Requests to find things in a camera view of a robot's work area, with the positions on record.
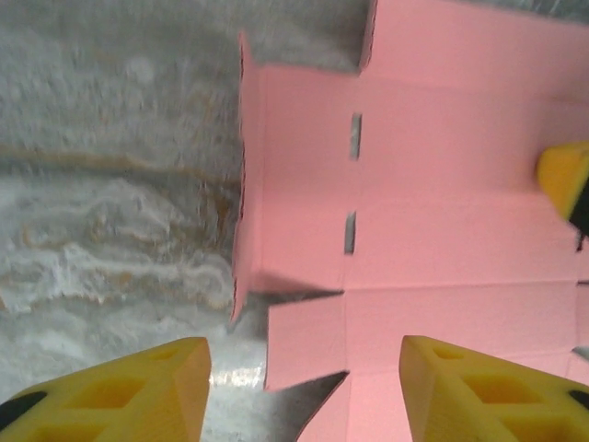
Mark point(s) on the pink paper box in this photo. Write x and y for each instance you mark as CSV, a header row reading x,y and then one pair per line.
x,y
451,207

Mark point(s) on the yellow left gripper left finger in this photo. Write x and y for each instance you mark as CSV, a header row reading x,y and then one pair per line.
x,y
115,400

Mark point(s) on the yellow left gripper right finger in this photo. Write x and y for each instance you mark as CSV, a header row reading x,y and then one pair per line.
x,y
483,400

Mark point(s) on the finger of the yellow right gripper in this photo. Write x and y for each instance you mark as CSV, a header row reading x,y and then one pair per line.
x,y
566,175

